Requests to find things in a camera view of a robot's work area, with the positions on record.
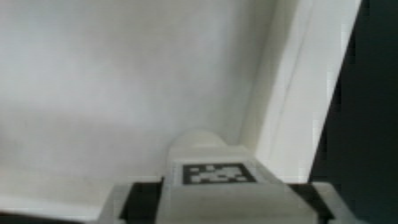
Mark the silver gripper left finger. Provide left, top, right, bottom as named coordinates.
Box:
left=94, top=182, right=161, bottom=224

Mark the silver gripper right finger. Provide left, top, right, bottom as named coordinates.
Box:
left=289, top=182, right=369, bottom=224

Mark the white table leg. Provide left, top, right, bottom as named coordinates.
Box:
left=154, top=130, right=318, bottom=224

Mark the white square table top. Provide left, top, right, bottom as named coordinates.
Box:
left=0, top=0, right=362, bottom=224

